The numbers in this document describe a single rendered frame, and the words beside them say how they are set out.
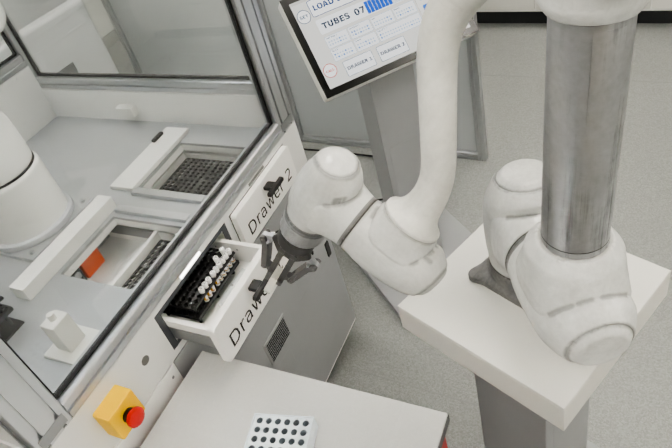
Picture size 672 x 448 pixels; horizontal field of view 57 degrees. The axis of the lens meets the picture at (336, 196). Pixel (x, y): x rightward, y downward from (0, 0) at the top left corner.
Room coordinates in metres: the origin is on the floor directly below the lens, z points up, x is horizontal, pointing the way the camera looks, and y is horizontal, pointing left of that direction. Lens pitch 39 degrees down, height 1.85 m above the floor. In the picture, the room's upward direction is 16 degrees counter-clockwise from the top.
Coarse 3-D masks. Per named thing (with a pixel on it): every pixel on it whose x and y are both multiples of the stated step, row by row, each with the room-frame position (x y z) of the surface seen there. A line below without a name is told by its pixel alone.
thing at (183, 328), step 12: (216, 240) 1.16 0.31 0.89; (228, 240) 1.15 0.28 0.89; (216, 252) 1.17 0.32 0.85; (240, 252) 1.13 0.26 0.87; (252, 252) 1.11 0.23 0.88; (240, 264) 1.12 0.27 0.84; (216, 300) 1.02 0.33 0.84; (216, 312) 0.99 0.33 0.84; (168, 324) 0.95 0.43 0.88; (180, 324) 0.93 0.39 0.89; (192, 324) 0.92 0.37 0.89; (204, 324) 0.96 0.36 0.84; (180, 336) 0.94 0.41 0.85; (192, 336) 0.92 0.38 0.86; (204, 336) 0.89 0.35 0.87
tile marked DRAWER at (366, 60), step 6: (360, 54) 1.63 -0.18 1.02; (366, 54) 1.63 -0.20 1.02; (372, 54) 1.63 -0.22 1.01; (348, 60) 1.62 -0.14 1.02; (354, 60) 1.62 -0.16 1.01; (360, 60) 1.62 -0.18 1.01; (366, 60) 1.62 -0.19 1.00; (372, 60) 1.62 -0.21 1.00; (348, 66) 1.61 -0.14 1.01; (354, 66) 1.61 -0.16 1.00; (360, 66) 1.61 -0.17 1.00; (366, 66) 1.61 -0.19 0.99; (372, 66) 1.61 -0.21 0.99; (348, 72) 1.60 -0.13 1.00; (354, 72) 1.60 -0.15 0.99
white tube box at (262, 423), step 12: (252, 420) 0.72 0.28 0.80; (264, 420) 0.71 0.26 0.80; (276, 420) 0.71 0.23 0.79; (288, 420) 0.70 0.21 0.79; (300, 420) 0.69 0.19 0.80; (312, 420) 0.68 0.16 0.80; (252, 432) 0.69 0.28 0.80; (264, 432) 0.69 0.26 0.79; (276, 432) 0.69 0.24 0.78; (288, 432) 0.67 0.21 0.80; (300, 432) 0.67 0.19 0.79; (312, 432) 0.66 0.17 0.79; (252, 444) 0.67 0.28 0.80; (264, 444) 0.66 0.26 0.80; (276, 444) 0.65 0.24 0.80; (288, 444) 0.65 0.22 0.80; (300, 444) 0.65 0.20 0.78; (312, 444) 0.65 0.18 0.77
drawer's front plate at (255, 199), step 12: (276, 156) 1.39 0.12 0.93; (288, 156) 1.42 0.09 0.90; (276, 168) 1.36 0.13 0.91; (264, 180) 1.31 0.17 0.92; (252, 192) 1.26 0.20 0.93; (264, 192) 1.30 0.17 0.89; (276, 192) 1.33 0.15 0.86; (240, 204) 1.23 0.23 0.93; (252, 204) 1.25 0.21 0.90; (264, 204) 1.28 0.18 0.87; (276, 204) 1.32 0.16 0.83; (240, 216) 1.20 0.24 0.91; (252, 216) 1.23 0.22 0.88; (240, 228) 1.19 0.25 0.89; (252, 228) 1.22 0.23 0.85; (240, 240) 1.20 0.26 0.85; (252, 240) 1.20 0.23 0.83
